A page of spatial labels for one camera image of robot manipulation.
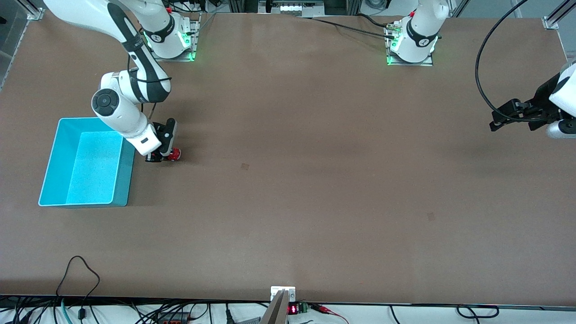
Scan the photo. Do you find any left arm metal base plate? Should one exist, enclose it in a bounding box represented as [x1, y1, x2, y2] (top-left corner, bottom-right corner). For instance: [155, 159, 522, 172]
[386, 22, 434, 67]

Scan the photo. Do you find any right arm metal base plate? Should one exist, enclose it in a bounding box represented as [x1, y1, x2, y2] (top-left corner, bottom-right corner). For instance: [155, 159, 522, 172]
[149, 13, 201, 62]

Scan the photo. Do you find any blue plastic box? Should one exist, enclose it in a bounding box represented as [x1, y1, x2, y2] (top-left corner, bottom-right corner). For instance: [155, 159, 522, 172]
[38, 117, 136, 208]

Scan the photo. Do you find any orange power strip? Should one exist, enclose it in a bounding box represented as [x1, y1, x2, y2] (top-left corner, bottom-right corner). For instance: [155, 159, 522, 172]
[157, 312, 192, 324]

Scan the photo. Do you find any black coiled cable loop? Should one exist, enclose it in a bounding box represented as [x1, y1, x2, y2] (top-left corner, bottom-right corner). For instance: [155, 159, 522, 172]
[456, 304, 500, 319]

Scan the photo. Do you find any white lit device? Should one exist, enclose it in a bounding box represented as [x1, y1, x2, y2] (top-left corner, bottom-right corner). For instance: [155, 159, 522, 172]
[279, 2, 325, 14]

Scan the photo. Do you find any black cable with ferrite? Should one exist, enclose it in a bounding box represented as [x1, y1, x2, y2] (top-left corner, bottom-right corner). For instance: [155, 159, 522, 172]
[56, 255, 101, 321]

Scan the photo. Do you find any red clip lead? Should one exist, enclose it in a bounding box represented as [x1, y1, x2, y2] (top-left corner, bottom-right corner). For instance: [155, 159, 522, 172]
[310, 304, 350, 324]

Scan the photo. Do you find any grey camera mast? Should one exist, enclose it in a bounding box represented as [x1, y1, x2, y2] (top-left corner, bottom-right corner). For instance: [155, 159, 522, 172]
[260, 290, 289, 324]

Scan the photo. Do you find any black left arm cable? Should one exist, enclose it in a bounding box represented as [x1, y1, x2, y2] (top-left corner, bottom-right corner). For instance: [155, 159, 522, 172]
[475, 0, 547, 123]

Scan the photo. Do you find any aluminium frame corner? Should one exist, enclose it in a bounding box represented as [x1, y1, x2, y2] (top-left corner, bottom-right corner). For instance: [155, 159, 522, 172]
[542, 0, 576, 30]
[18, 0, 45, 21]

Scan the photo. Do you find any white mast bracket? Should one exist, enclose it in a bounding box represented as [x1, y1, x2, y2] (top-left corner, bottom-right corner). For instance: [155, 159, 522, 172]
[270, 286, 297, 302]

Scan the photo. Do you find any long black table cable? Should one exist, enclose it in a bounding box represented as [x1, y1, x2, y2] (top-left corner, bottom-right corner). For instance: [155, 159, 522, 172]
[288, 15, 397, 39]

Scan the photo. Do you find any short black table cable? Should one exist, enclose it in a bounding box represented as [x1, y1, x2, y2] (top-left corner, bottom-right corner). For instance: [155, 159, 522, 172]
[357, 13, 393, 29]

